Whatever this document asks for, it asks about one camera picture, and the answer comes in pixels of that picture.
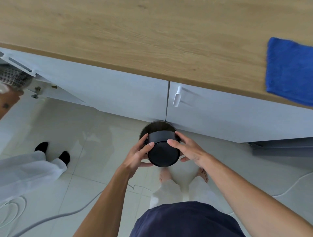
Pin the person's left hand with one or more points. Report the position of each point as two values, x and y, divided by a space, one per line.
133 158

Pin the person's right hand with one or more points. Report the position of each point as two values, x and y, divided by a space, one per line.
193 153

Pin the black knock box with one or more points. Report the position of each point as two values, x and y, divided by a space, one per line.
162 152

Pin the blue cloth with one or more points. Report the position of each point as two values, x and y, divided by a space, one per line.
291 73

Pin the person's left forearm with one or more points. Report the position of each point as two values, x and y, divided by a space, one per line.
110 207

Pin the person's right forearm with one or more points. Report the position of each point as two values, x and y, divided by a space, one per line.
249 202

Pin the person's right foot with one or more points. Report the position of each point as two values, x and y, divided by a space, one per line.
203 173

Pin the person's foot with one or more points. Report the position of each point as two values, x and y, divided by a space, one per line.
203 173
164 174

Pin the person's left foot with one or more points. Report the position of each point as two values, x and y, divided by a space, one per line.
164 174

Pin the person's white trousers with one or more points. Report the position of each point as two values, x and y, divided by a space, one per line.
168 193

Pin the person's navy shirt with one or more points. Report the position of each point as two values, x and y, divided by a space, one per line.
185 222

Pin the dark metal trash bin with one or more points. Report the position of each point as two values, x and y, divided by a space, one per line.
157 126

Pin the white cabinet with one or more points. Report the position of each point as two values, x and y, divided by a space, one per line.
110 90

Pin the grey ribbed object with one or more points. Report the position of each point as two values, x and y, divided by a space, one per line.
14 77

